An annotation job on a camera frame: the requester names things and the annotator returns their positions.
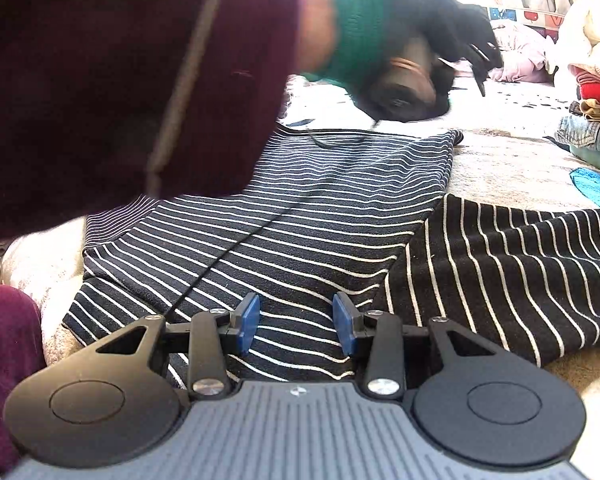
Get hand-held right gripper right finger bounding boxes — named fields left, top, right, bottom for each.
left=332, top=291, right=503, bottom=402

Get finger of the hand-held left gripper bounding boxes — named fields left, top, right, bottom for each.
left=455, top=42, right=504, bottom=71
left=472, top=62, right=488, bottom=98

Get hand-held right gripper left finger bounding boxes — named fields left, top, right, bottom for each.
left=96, top=292, right=262, bottom=402

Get black white striped shirt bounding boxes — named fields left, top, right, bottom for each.
left=61, top=127, right=600, bottom=391

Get person's left forearm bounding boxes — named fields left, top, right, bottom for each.
left=0, top=0, right=338, bottom=243

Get purple quilt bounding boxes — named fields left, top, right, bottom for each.
left=455, top=20, right=561, bottom=83

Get colourful alphabet foam mat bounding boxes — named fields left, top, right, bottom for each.
left=485, top=5, right=568, bottom=28

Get brown cartoon printed blanket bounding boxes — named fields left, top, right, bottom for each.
left=0, top=72, right=600, bottom=466

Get pink folded shirt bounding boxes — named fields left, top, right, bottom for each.
left=567, top=60, right=600, bottom=86

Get folded denim jeans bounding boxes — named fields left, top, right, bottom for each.
left=555, top=115, right=600, bottom=158

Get person's leg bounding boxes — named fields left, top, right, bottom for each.
left=0, top=285, right=48, bottom=478

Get black cable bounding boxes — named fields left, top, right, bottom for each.
left=162, top=130, right=341, bottom=323

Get grey drawstring cord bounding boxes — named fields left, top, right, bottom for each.
left=144, top=0, right=231, bottom=198

